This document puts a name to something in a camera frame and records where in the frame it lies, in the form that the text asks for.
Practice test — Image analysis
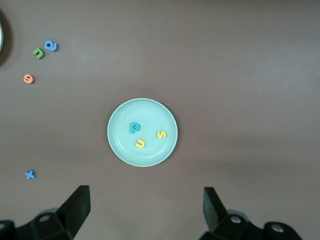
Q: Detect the orange foam letter e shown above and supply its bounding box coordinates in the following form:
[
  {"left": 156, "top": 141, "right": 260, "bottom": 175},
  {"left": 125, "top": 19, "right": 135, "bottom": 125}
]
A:
[{"left": 22, "top": 73, "right": 36, "bottom": 85}]

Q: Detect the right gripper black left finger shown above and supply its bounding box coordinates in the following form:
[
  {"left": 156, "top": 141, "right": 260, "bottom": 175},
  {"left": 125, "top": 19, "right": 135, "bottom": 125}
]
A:
[{"left": 0, "top": 185, "right": 91, "bottom": 240}]

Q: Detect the blue foam letter a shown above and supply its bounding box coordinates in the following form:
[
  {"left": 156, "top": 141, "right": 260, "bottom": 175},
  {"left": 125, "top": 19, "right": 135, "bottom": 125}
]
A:
[{"left": 43, "top": 40, "right": 60, "bottom": 52}]

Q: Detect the green foam letter u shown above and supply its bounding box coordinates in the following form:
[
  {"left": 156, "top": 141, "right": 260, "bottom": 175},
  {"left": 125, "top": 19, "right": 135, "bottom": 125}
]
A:
[{"left": 32, "top": 47, "right": 46, "bottom": 60}]

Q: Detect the pale green plate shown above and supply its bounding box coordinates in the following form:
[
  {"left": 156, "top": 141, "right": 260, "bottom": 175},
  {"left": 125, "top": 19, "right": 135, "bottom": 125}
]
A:
[{"left": 107, "top": 97, "right": 179, "bottom": 168}]

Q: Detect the beige plate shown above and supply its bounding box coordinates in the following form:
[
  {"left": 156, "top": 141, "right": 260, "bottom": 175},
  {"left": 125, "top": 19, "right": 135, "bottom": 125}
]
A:
[{"left": 0, "top": 14, "right": 5, "bottom": 55}]

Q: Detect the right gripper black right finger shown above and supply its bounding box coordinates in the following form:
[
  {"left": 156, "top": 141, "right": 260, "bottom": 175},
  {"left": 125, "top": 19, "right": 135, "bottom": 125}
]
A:
[{"left": 199, "top": 186, "right": 304, "bottom": 240}]

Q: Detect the brown table cover sheet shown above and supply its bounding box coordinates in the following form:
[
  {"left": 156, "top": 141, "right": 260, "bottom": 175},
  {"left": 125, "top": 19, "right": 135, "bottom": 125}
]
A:
[{"left": 0, "top": 0, "right": 320, "bottom": 240}]

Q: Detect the teal foam letter p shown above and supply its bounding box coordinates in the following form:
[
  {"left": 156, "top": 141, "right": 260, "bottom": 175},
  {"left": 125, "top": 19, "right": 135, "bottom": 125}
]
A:
[{"left": 128, "top": 121, "right": 141, "bottom": 135}]

